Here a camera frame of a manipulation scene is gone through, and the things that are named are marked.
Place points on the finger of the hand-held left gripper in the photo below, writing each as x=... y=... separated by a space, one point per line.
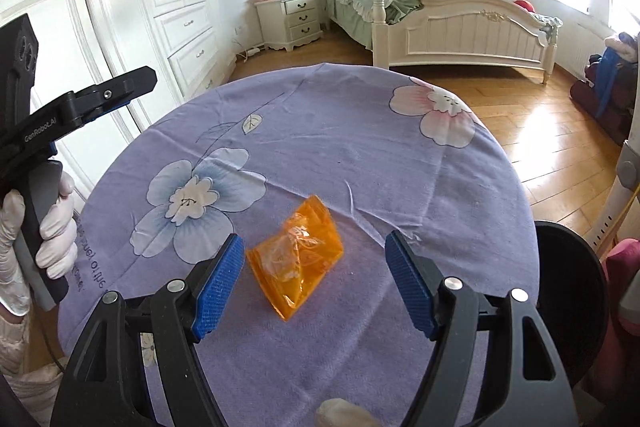
x=115 y=89

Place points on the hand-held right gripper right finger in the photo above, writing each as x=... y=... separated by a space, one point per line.
x=412 y=287

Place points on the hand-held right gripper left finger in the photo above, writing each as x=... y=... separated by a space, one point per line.
x=220 y=287

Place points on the orange plastic bag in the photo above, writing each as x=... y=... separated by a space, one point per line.
x=320 y=227

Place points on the black trash bin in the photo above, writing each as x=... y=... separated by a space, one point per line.
x=565 y=267

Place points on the person's left forearm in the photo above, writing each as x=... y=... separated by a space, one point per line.
x=25 y=382

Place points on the person's left hand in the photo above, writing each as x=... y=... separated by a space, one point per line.
x=60 y=232

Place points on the white wardrobe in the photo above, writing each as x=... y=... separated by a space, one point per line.
x=130 y=7

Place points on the white power strip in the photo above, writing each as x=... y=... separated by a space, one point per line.
x=248 y=52

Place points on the white garment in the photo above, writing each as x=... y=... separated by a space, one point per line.
x=345 y=414

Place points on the purple floral tablecloth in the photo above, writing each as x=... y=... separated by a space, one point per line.
x=350 y=147

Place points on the white nightstand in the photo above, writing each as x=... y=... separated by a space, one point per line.
x=300 y=22

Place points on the dark red suitcase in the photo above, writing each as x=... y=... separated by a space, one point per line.
x=585 y=102

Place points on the white wooden bed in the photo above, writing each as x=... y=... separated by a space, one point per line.
x=465 y=37

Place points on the green floral bedding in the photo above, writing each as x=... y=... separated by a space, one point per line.
x=395 y=2

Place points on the blue bag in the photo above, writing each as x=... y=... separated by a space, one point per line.
x=607 y=77

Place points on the white radiator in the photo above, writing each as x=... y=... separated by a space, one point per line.
x=580 y=49

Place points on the red cushion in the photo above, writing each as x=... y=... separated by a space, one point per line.
x=526 y=6

